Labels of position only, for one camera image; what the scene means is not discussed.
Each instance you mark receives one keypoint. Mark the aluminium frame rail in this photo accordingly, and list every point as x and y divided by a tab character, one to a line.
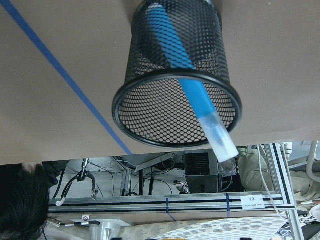
210	202

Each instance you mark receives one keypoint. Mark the blue highlighter pen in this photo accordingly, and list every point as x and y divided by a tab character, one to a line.
198	97

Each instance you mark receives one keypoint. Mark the black metal equipment box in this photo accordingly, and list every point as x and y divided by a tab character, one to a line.
202	172

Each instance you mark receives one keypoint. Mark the person in black jacket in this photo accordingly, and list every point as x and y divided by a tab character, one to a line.
24	201

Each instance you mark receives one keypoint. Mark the near black mesh pen cup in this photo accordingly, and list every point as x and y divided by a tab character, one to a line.
151	107

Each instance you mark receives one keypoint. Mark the patterned fabric sheet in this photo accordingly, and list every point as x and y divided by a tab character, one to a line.
254	228

